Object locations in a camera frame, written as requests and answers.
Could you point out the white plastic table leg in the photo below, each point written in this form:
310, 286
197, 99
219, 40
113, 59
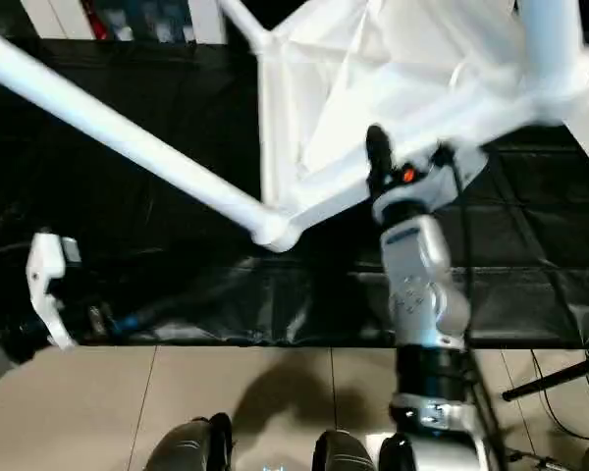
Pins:
128, 137
240, 18
555, 49

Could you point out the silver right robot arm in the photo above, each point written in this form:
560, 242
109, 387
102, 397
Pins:
422, 275

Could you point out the white plastic table top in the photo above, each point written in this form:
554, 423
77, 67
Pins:
393, 59

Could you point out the black left robot foot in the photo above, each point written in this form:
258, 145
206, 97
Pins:
187, 446

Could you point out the white cabinet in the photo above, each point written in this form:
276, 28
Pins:
206, 18

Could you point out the black metal table leg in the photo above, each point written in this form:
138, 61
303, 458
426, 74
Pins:
555, 378

